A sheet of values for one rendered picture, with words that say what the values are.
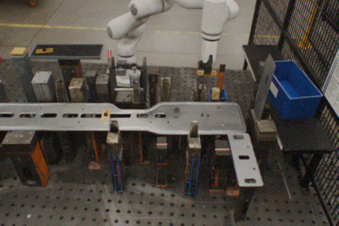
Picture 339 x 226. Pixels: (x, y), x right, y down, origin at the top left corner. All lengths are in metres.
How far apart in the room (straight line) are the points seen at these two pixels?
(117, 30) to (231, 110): 0.79
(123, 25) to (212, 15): 0.74
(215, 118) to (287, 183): 0.51
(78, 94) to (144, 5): 0.55
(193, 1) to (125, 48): 0.76
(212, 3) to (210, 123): 0.58
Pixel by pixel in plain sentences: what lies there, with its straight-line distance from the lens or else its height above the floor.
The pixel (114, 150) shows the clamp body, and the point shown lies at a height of 1.00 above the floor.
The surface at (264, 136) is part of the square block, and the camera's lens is 1.47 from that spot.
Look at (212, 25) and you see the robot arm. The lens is 1.24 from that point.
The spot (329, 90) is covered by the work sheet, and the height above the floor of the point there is 1.20.
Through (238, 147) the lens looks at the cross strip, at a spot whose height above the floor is 1.00.
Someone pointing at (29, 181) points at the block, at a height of 0.74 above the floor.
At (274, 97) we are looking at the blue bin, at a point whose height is 1.07.
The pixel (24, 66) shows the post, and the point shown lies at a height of 1.08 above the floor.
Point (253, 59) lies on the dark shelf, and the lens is 1.98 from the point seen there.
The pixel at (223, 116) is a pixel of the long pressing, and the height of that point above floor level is 1.00.
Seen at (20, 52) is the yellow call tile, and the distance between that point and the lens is 1.85.
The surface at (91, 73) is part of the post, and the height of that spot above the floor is 1.10.
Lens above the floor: 2.04
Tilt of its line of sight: 39 degrees down
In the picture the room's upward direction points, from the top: 2 degrees clockwise
